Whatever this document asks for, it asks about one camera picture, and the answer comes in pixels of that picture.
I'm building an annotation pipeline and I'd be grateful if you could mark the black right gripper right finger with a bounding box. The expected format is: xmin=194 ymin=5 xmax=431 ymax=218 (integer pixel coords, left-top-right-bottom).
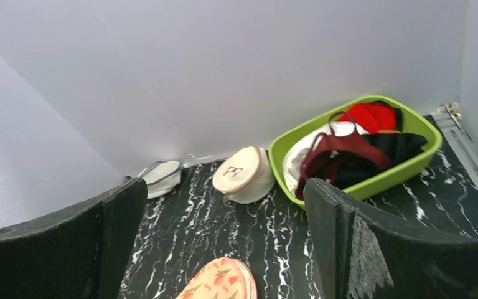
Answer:
xmin=304 ymin=178 xmax=478 ymax=298

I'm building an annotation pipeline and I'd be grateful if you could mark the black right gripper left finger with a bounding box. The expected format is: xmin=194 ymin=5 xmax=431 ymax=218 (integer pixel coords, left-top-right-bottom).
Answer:
xmin=0 ymin=178 xmax=148 ymax=298

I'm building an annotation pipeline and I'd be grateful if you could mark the dark red bra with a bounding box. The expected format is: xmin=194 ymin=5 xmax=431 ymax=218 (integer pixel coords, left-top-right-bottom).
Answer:
xmin=295 ymin=111 xmax=391 ymax=200

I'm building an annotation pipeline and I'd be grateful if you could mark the black garment in basin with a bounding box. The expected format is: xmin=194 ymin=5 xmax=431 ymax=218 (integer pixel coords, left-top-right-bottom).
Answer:
xmin=326 ymin=101 xmax=429 ymax=191

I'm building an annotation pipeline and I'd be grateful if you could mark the white garment in basin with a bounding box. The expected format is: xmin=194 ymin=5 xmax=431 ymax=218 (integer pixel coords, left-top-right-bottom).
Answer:
xmin=283 ymin=121 xmax=375 ymax=200

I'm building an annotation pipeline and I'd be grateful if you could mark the red garment in basin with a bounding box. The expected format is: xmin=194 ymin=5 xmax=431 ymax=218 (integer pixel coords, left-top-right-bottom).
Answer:
xmin=338 ymin=101 xmax=402 ymax=133

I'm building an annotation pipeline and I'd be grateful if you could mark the green plastic basin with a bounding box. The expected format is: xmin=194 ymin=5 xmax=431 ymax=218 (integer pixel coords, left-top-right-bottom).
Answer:
xmin=267 ymin=95 xmax=443 ymax=210

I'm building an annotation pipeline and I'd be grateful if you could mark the aluminium table frame rail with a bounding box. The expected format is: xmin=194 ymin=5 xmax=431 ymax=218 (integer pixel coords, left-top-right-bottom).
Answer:
xmin=431 ymin=103 xmax=478 ymax=188

